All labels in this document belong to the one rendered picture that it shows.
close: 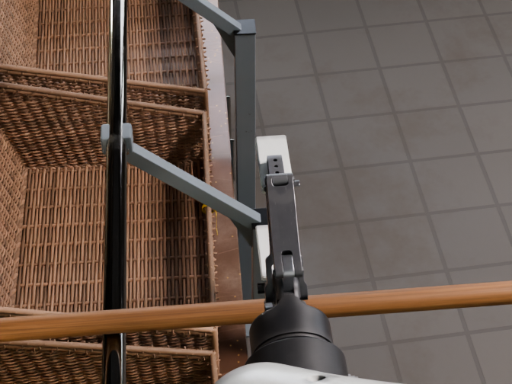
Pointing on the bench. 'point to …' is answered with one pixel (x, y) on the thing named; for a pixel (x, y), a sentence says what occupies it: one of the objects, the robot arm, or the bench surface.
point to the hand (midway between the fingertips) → (270, 192)
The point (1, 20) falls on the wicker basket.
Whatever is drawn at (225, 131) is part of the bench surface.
